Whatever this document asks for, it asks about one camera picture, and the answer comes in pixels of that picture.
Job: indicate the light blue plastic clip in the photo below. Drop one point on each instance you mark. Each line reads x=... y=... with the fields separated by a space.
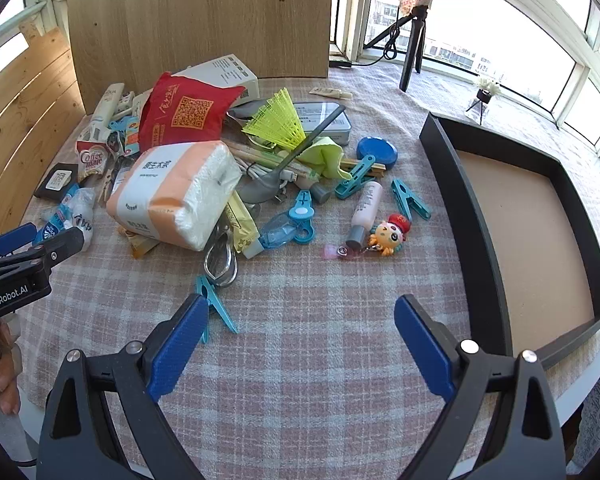
x=301 y=210

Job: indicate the wooden chopsticks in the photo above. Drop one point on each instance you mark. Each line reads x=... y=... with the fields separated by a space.
x=245 y=150

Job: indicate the teal clothespin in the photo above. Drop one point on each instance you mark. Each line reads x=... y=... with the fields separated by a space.
x=355 y=180
x=410 y=202
x=215 y=305

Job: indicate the silver metal clip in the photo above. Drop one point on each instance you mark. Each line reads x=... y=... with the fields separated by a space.
x=220 y=283

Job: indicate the pink plaid tablecloth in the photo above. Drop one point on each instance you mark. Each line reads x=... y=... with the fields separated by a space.
x=305 y=360

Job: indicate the grey metal tin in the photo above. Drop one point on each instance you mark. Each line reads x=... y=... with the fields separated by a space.
x=330 y=127

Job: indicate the white desk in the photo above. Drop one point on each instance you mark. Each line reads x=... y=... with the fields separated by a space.
x=572 y=391

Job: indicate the blue wet wipes packet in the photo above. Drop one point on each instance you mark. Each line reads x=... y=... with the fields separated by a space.
x=55 y=220

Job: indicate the upright wooden board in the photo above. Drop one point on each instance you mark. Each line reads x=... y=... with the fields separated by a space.
x=205 y=10

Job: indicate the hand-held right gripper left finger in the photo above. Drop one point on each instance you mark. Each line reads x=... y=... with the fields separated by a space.
x=175 y=345

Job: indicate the yellow shuttlecock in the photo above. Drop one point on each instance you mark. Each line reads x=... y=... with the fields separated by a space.
x=277 y=120

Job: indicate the black wet wipes pack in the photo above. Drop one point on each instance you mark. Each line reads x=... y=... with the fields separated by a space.
x=45 y=190

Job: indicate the coffee creamer sachet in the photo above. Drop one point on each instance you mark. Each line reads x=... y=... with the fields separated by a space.
x=92 y=160

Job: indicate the black tray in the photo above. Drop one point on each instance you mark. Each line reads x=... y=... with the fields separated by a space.
x=467 y=220

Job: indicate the slatted wooden panel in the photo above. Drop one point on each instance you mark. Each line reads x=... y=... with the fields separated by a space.
x=25 y=110

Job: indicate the white sunscreen tube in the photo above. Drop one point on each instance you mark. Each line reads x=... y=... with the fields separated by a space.
x=105 y=107

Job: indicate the blue round lid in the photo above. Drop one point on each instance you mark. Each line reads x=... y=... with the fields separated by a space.
x=377 y=152

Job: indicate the small white patterned bottle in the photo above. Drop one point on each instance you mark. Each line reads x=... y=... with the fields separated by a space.
x=125 y=102

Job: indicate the orange sachet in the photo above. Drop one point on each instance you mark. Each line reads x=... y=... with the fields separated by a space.
x=142 y=247

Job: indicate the white cardboard box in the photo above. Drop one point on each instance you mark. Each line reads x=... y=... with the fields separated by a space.
x=230 y=72

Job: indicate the grey spoon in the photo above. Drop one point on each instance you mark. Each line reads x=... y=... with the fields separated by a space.
x=262 y=190

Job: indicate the grey cap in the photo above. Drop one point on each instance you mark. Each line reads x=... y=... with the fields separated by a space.
x=320 y=193

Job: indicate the pink bottle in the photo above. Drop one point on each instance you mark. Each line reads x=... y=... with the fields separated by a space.
x=367 y=205

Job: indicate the yellow tube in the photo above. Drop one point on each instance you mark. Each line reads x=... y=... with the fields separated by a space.
x=242 y=225

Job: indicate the small potted white flowers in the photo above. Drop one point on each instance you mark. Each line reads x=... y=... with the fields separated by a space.
x=487 y=87

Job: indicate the green cloth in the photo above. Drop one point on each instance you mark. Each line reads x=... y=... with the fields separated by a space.
x=325 y=152

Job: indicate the pink badge reel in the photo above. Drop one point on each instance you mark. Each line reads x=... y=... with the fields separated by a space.
x=332 y=252

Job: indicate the beige sachet tube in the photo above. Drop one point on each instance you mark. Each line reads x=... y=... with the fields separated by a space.
x=330 y=92

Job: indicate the clear plastic wrap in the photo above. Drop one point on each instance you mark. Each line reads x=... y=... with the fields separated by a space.
x=82 y=215

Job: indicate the wooden clothespin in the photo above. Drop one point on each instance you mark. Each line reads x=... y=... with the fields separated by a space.
x=107 y=185
x=380 y=167

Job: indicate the red snack packet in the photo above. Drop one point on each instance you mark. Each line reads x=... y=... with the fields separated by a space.
x=190 y=110

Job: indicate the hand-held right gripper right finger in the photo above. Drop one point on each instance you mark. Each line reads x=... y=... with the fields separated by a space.
x=425 y=347

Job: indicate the orange white tissue pack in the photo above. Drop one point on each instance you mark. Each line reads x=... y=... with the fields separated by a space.
x=175 y=185

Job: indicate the person's left hand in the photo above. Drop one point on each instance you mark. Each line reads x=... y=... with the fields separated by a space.
x=7 y=370

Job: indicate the black tripod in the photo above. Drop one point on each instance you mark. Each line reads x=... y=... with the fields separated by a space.
x=412 y=55

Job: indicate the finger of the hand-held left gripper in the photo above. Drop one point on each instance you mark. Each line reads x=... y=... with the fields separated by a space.
x=62 y=247
x=15 y=239

